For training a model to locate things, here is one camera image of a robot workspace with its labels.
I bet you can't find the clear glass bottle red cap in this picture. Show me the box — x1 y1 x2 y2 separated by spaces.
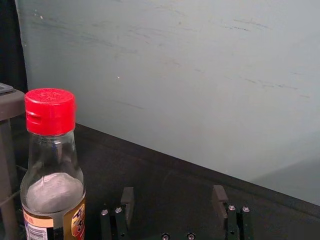
19 87 87 240

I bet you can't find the black table cloth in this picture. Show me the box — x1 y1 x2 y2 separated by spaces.
9 122 320 240

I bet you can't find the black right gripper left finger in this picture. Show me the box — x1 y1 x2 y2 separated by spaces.
99 186 135 240

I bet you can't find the black curtain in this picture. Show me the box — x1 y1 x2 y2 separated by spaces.
0 0 28 93

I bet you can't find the grey plastic shelf unit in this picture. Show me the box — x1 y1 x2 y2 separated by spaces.
0 82 28 240

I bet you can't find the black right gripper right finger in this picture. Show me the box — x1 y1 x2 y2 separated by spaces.
211 184 252 240

